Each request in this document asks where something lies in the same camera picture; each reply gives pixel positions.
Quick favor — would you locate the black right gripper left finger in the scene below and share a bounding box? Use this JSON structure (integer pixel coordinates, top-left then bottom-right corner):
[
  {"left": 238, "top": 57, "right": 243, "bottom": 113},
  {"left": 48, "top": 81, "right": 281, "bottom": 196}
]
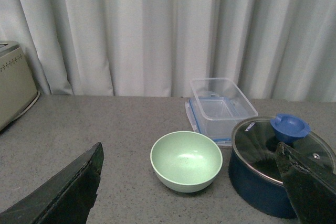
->
[{"left": 1, "top": 142, "right": 103, "bottom": 223}]

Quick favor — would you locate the white curtain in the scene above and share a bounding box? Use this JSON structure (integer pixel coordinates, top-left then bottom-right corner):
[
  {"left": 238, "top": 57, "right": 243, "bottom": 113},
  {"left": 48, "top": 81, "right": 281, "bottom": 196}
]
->
[{"left": 1, "top": 0, "right": 335, "bottom": 102}]

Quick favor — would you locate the blue-rimmed container lid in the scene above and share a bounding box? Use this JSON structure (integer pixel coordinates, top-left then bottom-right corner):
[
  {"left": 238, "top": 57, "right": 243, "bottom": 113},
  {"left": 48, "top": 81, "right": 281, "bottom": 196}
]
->
[{"left": 186, "top": 97, "right": 248, "bottom": 147}]

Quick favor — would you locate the dark blue pot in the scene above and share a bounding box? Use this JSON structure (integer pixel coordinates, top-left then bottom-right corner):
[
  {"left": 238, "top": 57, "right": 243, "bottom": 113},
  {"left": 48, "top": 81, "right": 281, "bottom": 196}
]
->
[{"left": 228, "top": 145, "right": 297, "bottom": 219}]

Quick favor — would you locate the green bowl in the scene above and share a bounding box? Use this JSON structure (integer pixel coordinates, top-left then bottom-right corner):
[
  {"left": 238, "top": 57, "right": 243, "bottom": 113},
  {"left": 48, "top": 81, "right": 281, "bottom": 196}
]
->
[{"left": 150, "top": 131, "right": 223, "bottom": 193}]

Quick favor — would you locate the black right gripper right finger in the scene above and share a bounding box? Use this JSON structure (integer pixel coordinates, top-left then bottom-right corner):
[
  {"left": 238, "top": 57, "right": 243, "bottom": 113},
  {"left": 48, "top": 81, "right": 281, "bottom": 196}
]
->
[{"left": 275, "top": 142, "right": 335, "bottom": 223}]

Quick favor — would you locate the cream toaster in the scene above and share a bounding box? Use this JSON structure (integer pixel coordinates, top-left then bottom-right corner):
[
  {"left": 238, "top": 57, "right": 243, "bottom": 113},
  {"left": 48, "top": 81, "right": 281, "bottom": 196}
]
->
[{"left": 1, "top": 41, "right": 40, "bottom": 129}]

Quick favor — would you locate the clear plastic container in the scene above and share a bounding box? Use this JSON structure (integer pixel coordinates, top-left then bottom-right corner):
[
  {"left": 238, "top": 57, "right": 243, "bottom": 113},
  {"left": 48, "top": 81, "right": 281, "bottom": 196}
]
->
[{"left": 190, "top": 78, "right": 258, "bottom": 121}]

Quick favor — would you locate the glass pot lid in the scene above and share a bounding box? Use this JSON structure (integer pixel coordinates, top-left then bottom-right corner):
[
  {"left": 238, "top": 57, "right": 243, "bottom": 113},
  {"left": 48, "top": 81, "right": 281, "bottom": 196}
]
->
[{"left": 232, "top": 113, "right": 335, "bottom": 186}]

